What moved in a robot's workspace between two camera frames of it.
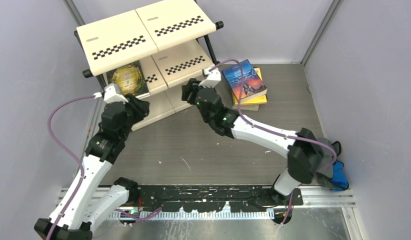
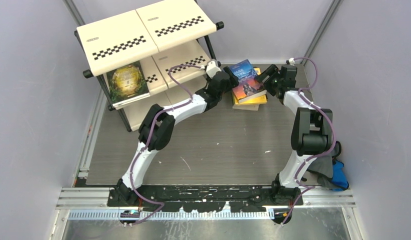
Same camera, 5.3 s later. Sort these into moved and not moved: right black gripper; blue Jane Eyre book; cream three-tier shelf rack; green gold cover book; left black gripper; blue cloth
Moved: right black gripper; left black gripper
Not moved: blue Jane Eyre book; cream three-tier shelf rack; green gold cover book; blue cloth
